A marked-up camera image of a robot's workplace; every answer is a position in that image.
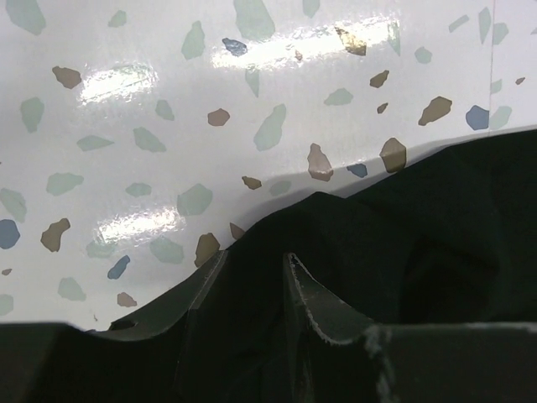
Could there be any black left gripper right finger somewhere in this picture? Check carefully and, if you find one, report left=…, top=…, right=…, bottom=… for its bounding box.
left=283, top=254, right=536, bottom=402

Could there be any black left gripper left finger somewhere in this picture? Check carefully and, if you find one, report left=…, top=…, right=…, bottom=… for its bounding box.
left=1, top=251, right=227, bottom=402

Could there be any black t shirt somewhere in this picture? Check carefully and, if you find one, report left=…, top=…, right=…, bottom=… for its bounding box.
left=180, top=131, right=536, bottom=402

